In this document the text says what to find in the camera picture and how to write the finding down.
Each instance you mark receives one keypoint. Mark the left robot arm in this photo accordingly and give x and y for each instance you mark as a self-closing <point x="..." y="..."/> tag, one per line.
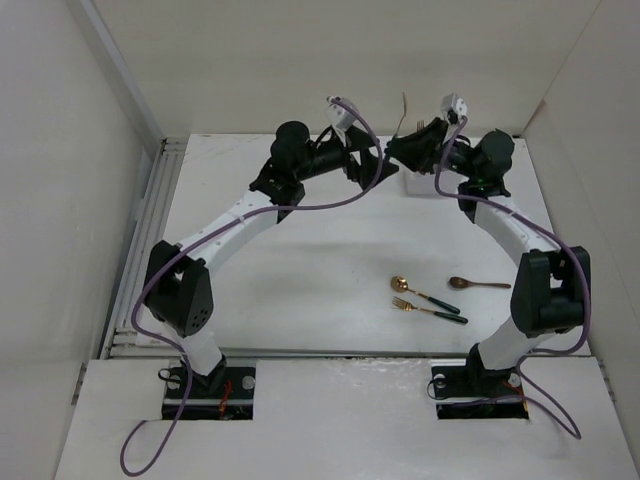
<point x="179" y="276"/>

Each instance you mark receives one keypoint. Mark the aluminium rail frame left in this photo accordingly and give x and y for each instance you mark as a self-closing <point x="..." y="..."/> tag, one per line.
<point x="150" y="217"/>

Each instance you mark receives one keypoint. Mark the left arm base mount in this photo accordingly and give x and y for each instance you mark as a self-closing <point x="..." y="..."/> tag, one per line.
<point x="232" y="399"/>

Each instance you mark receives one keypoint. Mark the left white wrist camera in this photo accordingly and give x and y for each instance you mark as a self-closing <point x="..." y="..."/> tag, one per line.
<point x="340" y="113"/>

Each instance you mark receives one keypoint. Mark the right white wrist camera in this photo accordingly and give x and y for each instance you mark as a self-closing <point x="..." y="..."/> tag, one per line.
<point x="453" y="109"/>

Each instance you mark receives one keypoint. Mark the brown wooden spoon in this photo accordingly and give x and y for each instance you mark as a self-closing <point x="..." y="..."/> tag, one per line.
<point x="460" y="283"/>

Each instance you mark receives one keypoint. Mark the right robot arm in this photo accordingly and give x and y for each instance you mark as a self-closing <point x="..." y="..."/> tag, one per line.
<point x="551" y="293"/>

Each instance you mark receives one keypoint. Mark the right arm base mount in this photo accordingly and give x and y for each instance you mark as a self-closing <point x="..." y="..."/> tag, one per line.
<point x="461" y="396"/>

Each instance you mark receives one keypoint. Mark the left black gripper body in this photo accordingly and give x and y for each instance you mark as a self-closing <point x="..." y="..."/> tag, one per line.
<point x="356" y="172"/>

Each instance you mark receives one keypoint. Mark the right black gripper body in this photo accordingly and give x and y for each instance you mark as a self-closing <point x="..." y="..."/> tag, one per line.
<point x="429" y="155"/>

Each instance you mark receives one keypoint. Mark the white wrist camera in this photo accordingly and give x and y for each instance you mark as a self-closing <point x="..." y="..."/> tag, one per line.
<point x="453" y="109"/>
<point x="340" y="113"/>

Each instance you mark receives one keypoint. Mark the gold spoon green handle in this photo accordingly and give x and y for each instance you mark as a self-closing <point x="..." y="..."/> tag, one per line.
<point x="403" y="114"/>
<point x="400" y="284"/>

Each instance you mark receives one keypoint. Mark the white three-slot utensil container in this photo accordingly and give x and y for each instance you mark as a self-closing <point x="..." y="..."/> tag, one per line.
<point x="424" y="185"/>

